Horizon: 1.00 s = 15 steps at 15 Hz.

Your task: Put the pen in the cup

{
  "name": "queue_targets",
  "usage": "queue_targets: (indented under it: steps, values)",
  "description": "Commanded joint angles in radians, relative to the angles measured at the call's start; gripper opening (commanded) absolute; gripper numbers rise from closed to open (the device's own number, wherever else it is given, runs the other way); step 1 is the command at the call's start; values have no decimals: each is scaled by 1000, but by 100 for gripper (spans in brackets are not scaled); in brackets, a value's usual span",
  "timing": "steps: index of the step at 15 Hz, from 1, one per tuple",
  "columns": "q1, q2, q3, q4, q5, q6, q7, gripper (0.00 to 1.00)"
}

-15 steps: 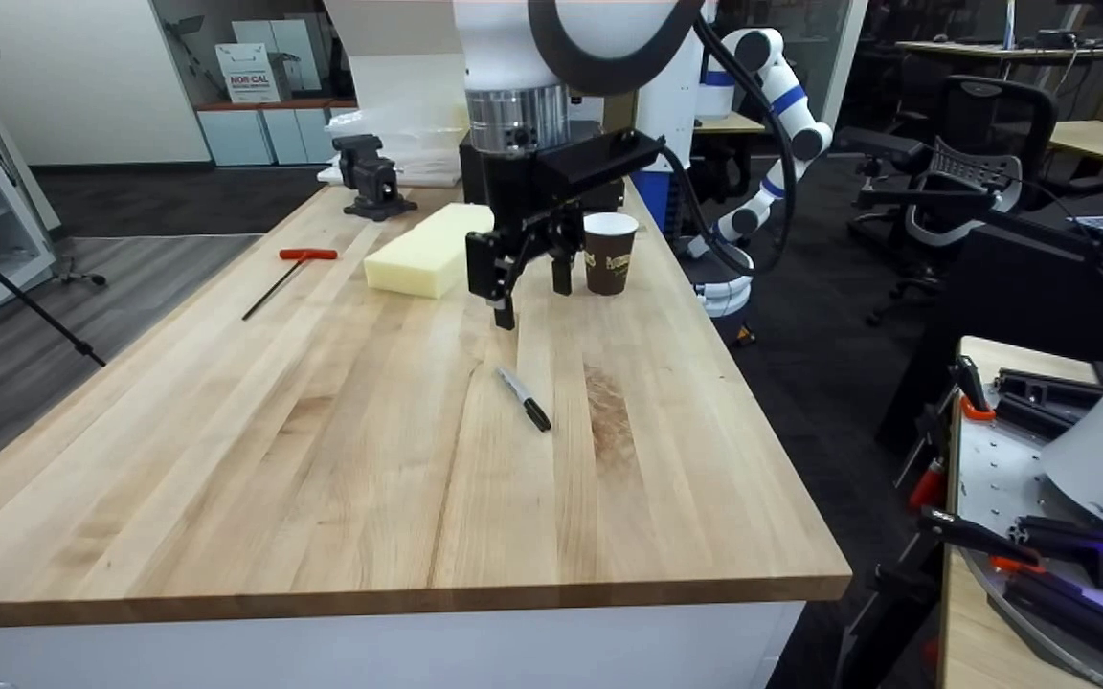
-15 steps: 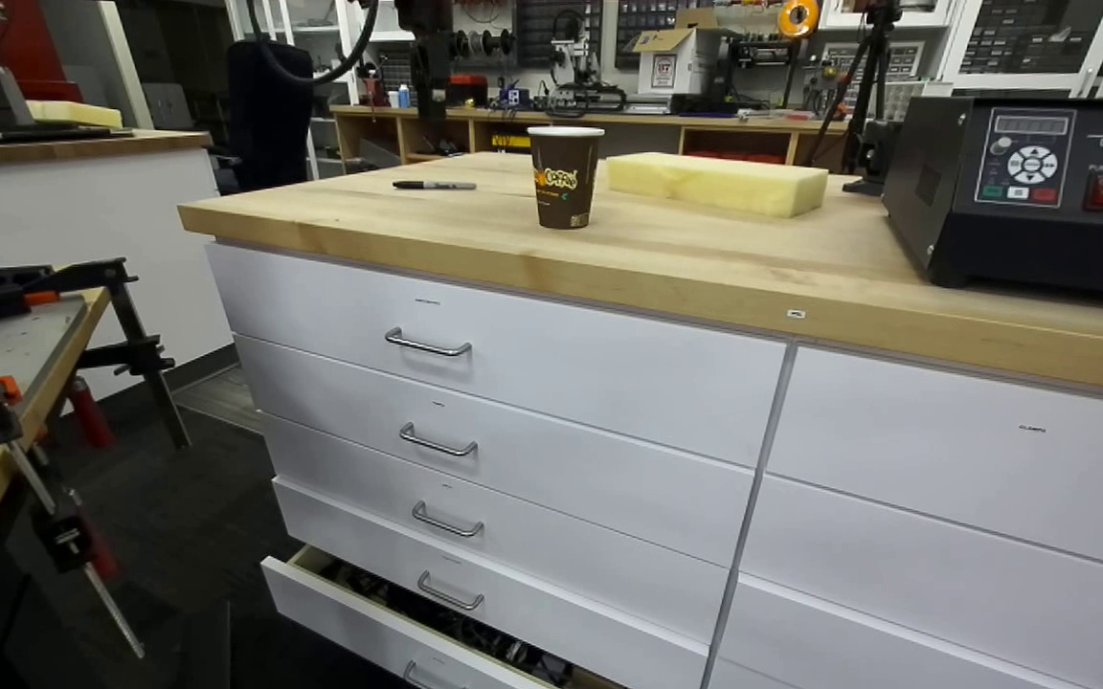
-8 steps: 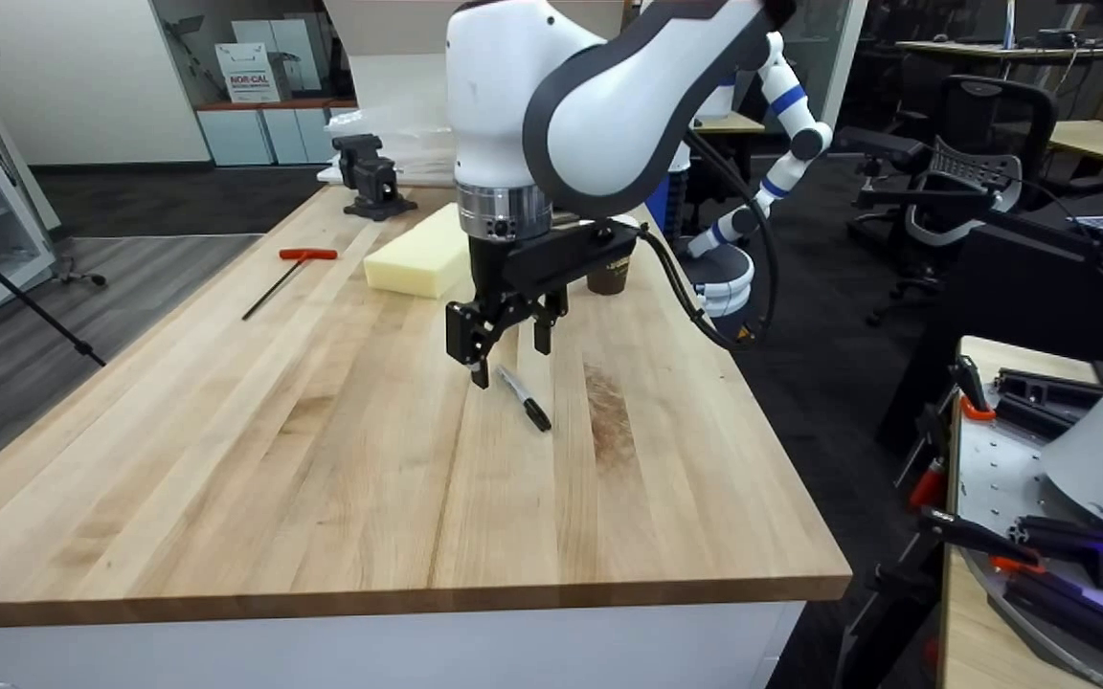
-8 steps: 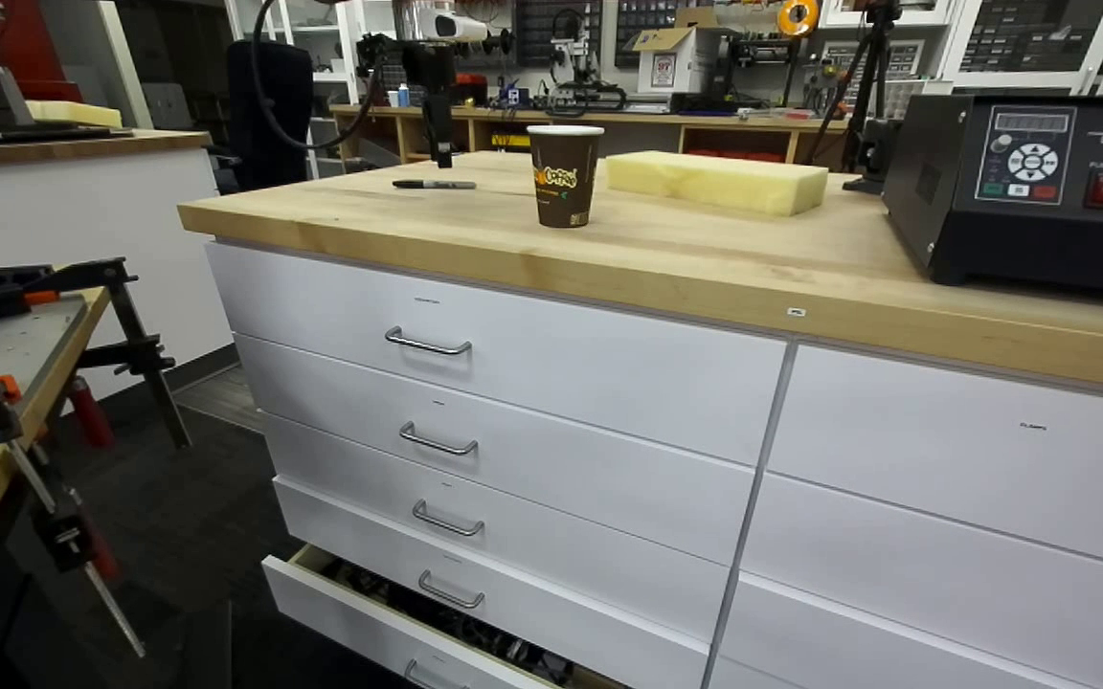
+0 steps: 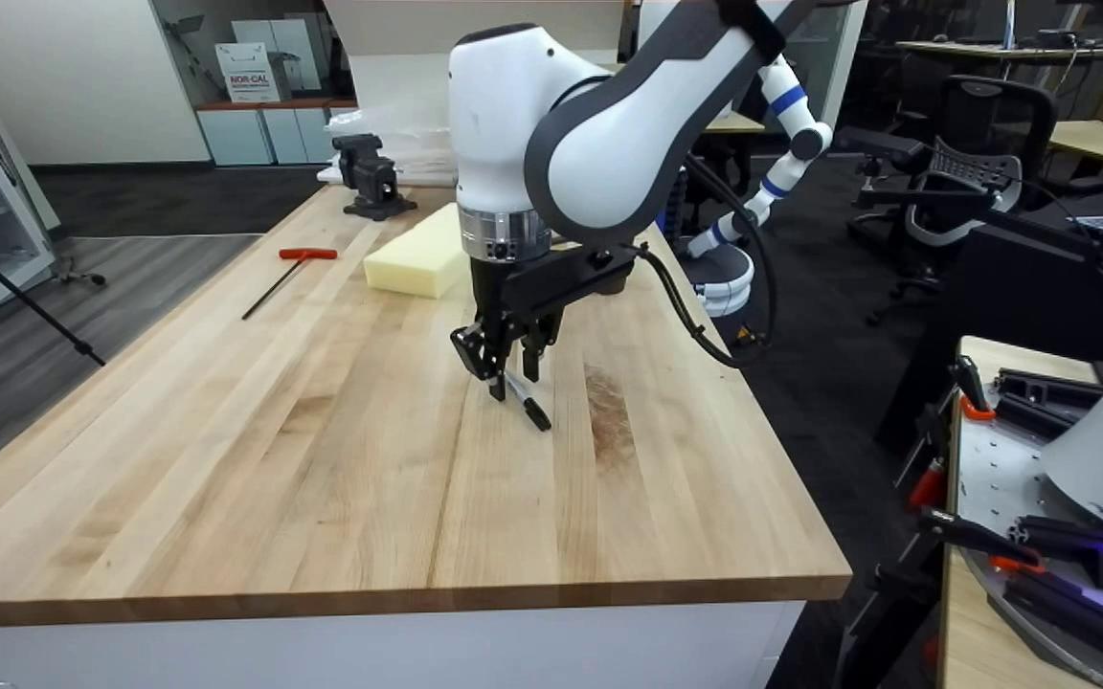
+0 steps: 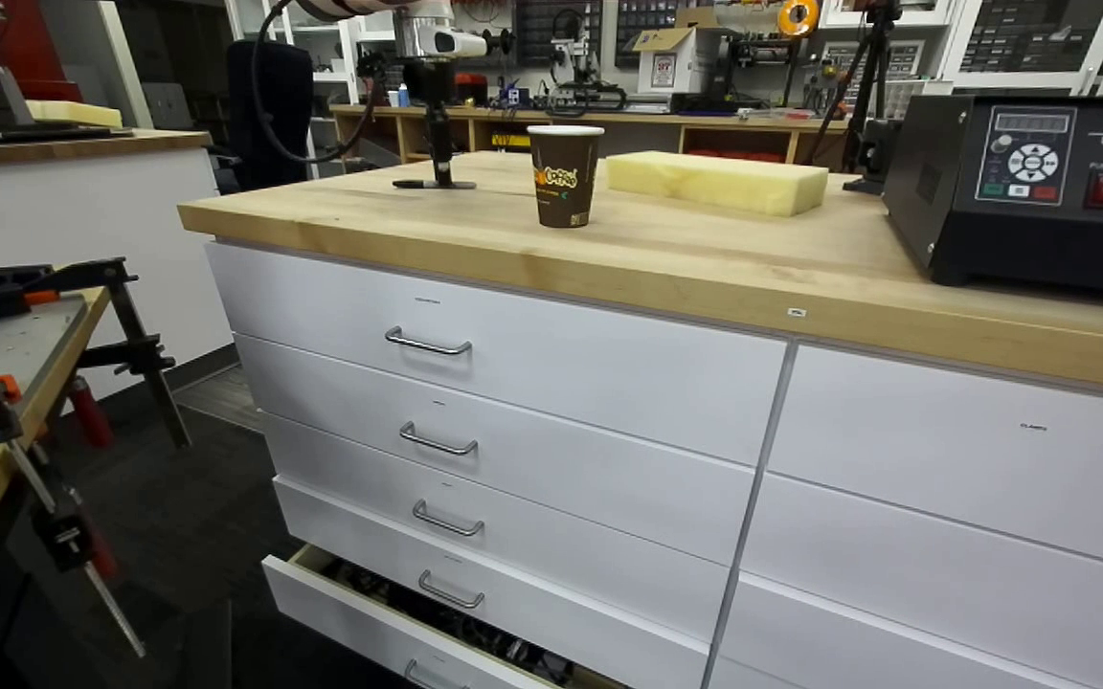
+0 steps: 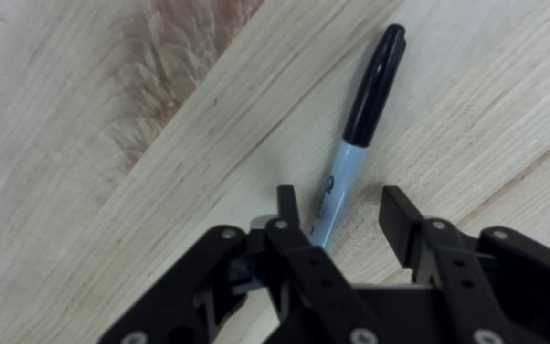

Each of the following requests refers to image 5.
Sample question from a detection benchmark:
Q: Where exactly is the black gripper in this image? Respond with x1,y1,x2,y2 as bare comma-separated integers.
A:
448,243,639,391

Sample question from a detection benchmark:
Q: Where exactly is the black pen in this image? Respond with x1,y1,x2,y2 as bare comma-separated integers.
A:
498,372,556,438

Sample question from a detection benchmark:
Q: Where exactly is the yellow foam block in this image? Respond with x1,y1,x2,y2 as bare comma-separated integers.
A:
360,199,475,304

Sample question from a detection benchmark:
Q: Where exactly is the black bench vise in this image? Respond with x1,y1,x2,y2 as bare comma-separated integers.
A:
324,127,421,222

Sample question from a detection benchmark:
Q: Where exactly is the white drawer cabinet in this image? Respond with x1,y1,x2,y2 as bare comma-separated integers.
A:
0,598,811,689

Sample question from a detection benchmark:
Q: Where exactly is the white printed sign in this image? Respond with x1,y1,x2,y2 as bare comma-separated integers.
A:
209,40,288,110

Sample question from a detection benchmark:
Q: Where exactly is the orange black clamp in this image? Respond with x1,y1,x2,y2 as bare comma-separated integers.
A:
899,356,1003,517

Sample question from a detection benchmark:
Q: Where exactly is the thin black tripod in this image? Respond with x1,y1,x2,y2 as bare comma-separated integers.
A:
0,212,112,466

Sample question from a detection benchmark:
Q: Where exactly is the black mesh office chair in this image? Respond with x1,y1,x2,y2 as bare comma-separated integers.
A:
846,69,1061,307

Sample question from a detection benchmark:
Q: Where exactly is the red T-handle hex key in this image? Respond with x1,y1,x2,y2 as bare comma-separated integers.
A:
236,247,342,326

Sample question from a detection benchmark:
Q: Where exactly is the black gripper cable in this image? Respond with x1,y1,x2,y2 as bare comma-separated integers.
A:
631,156,781,372

